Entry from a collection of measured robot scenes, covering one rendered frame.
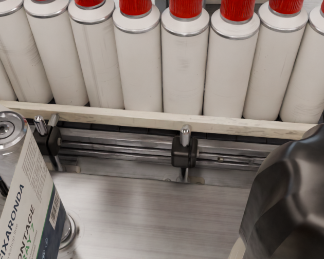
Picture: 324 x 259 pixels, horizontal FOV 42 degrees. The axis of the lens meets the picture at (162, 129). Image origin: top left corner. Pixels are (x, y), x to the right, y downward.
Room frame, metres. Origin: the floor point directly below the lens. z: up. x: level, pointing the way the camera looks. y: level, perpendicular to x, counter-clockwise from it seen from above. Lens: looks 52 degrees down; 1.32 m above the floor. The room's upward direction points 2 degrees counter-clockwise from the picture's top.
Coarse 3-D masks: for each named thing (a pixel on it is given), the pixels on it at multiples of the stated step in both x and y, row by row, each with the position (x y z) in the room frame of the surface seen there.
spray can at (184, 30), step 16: (176, 0) 0.35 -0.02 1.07; (192, 0) 0.35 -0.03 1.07; (176, 16) 0.35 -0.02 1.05; (192, 16) 0.35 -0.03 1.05; (208, 16) 0.36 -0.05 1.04; (176, 32) 0.34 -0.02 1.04; (192, 32) 0.34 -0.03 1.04; (208, 32) 0.36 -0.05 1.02; (176, 48) 0.34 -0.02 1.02; (192, 48) 0.34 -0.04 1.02; (176, 64) 0.34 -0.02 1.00; (192, 64) 0.34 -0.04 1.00; (176, 80) 0.34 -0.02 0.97; (192, 80) 0.34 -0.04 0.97; (176, 96) 0.34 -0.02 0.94; (192, 96) 0.34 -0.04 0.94; (176, 112) 0.34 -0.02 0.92; (192, 112) 0.34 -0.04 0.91
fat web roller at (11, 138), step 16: (0, 112) 0.22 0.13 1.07; (16, 112) 0.22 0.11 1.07; (0, 128) 0.20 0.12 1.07; (16, 128) 0.20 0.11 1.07; (0, 144) 0.19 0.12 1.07; (16, 144) 0.19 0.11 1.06; (0, 160) 0.18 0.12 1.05; (16, 160) 0.18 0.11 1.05; (64, 224) 0.19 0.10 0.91; (64, 240) 0.19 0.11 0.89
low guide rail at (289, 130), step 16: (32, 112) 0.35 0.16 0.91; (48, 112) 0.35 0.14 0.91; (64, 112) 0.35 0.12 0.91; (80, 112) 0.35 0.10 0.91; (96, 112) 0.34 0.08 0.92; (112, 112) 0.34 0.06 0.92; (128, 112) 0.34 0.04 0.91; (144, 112) 0.34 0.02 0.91; (160, 128) 0.33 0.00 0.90; (176, 128) 0.33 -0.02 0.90; (192, 128) 0.32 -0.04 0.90; (208, 128) 0.32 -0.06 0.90; (224, 128) 0.32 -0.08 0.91; (240, 128) 0.32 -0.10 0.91; (256, 128) 0.31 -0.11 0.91; (272, 128) 0.31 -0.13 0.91; (288, 128) 0.31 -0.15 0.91; (304, 128) 0.31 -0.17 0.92
